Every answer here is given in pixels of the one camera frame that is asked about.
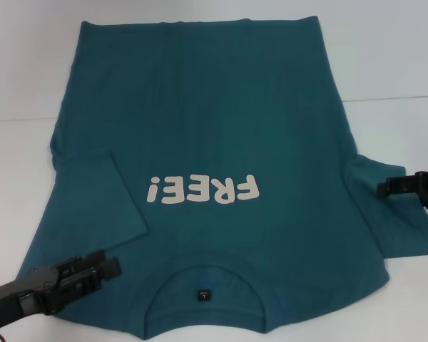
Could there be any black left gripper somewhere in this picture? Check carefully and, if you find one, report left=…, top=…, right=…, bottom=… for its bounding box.
left=0, top=250, right=123, bottom=327

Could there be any teal blue printed t-shirt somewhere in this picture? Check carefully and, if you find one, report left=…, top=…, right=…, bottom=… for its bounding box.
left=16, top=14, right=428, bottom=342

